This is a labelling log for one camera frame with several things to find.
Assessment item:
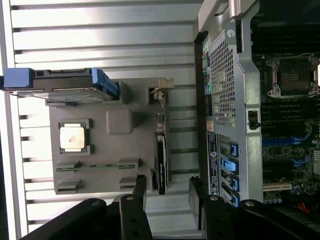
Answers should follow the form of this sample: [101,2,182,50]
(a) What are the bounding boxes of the green RAM stick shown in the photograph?
[56,163,137,172]

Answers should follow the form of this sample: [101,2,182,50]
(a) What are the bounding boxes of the white PCI expansion slot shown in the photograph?
[263,182,292,193]

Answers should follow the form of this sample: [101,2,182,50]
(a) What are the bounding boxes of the grey plastic parts rack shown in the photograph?
[44,79,174,196]

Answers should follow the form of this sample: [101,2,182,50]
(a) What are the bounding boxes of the green motherboard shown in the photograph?
[251,19,320,202]

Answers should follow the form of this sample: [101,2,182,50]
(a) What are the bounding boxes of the silver CPU chip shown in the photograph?
[59,122,85,153]

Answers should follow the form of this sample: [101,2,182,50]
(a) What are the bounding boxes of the open black PC case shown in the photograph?
[192,0,320,240]

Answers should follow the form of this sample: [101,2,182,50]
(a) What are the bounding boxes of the hard disk in blue caddy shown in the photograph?
[0,67,121,101]

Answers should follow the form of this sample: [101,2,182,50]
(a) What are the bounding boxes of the metal CPU socket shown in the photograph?
[264,53,320,99]

